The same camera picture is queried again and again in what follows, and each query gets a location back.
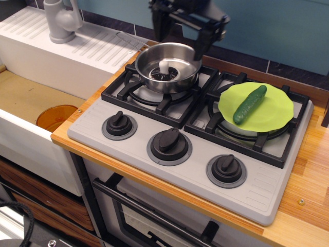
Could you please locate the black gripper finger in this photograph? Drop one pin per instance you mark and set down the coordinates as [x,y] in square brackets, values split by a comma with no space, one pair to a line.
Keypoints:
[207,36]
[162,23]

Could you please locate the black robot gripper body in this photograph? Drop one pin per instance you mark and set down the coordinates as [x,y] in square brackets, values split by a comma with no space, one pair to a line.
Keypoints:
[194,14]

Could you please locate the white toy mushroom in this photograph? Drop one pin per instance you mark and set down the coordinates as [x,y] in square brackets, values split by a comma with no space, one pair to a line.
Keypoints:
[164,72]

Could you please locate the green toy pickle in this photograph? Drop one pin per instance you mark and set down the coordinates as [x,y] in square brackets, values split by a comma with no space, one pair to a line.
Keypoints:
[250,103]

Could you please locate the stainless steel pot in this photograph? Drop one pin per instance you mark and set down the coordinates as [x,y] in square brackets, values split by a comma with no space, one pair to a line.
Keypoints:
[180,56]

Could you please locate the lime green plate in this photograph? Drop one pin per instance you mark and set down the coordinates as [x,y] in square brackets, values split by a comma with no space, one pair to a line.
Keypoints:
[275,111]

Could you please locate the grey toy stove top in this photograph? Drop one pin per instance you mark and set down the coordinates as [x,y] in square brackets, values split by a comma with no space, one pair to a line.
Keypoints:
[190,139]

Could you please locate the black left stove knob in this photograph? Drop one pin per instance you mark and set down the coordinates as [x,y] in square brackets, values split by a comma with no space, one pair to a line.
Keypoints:
[119,127]

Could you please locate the black stove knob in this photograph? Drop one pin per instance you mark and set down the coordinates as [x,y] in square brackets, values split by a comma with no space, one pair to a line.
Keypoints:
[169,147]
[119,127]
[226,171]

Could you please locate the black middle stove knob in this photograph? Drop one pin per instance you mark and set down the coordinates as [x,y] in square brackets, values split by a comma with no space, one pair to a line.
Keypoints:
[169,147]

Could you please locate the black right stove knob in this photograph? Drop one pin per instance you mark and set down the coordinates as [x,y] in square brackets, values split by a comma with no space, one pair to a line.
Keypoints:
[226,171]

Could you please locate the black left burner grate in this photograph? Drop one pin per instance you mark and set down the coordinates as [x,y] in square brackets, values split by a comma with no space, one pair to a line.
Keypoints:
[173,109]

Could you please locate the black burner grate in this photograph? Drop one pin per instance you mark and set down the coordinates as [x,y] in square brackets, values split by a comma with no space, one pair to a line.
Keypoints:
[278,148]
[173,109]

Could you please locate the grey toy faucet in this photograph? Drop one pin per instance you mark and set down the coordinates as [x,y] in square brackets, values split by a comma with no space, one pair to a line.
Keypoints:
[62,23]

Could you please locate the black right burner grate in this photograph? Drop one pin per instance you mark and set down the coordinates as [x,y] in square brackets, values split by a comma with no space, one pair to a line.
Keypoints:
[278,148]

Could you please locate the white toy sink unit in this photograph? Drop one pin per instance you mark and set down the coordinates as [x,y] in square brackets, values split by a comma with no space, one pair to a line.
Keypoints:
[37,74]

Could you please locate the brass countertop screw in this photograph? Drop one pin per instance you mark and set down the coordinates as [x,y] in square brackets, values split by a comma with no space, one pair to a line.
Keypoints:
[301,202]

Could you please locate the toy oven door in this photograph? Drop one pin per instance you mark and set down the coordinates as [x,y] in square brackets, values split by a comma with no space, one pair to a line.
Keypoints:
[143,217]

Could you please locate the wooden drawer front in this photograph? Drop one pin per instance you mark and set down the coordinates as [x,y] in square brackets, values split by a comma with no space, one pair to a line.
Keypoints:
[51,205]

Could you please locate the black oven door handle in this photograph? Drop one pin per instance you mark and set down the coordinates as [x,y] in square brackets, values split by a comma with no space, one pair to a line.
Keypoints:
[205,239]

